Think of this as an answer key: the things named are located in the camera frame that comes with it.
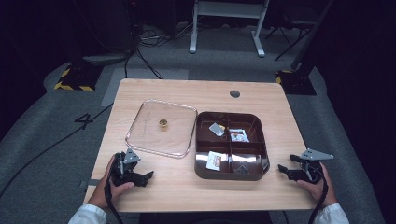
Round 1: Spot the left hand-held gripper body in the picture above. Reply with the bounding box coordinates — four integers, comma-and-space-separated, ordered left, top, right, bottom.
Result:
110, 148, 141, 188

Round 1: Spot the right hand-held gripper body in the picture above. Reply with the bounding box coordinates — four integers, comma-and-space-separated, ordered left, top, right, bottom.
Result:
298, 148, 334, 185

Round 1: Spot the person's left hand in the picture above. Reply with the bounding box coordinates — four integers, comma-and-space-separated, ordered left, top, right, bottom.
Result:
88, 155, 136, 210

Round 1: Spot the person's right hand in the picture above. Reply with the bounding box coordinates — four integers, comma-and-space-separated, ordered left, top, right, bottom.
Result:
297, 161, 339, 209

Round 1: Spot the clear lid with gold knob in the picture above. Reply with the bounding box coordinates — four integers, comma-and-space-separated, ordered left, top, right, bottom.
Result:
124, 98, 199, 160

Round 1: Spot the dark brown divided box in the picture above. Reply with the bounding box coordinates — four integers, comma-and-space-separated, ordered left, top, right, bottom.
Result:
193, 110, 272, 182

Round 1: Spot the white packet with orange print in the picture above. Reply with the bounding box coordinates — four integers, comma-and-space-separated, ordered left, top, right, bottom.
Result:
229, 128, 251, 144

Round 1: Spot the white packet with red label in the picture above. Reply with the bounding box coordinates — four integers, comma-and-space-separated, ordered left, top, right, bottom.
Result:
205, 150, 223, 172

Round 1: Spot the black stand base with pole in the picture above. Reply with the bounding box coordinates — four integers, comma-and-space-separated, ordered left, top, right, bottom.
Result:
275, 0, 334, 96

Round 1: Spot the silver packet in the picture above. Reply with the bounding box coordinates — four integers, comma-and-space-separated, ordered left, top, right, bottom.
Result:
208, 121, 226, 137

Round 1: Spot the black yellow striped stand base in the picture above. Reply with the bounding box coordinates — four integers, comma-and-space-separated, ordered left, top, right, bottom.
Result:
53, 63, 104, 92

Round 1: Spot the black tripod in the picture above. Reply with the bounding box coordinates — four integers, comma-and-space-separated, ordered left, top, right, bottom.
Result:
265, 20, 313, 63

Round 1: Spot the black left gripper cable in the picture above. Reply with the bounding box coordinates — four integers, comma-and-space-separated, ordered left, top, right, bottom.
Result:
104, 174, 125, 224

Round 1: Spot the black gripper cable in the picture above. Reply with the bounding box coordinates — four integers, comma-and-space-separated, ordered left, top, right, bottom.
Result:
307, 172, 330, 224
104, 174, 125, 224

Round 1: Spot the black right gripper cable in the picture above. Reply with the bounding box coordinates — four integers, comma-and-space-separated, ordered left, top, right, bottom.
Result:
307, 172, 330, 224

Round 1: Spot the black floor cable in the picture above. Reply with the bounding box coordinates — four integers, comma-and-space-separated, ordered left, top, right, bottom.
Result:
0, 103, 114, 199

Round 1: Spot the bundle of floor cables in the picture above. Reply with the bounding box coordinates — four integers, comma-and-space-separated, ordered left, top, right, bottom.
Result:
124, 18, 195, 80

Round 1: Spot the white desk frame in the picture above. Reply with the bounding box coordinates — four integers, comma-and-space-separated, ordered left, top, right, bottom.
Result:
189, 0, 271, 59

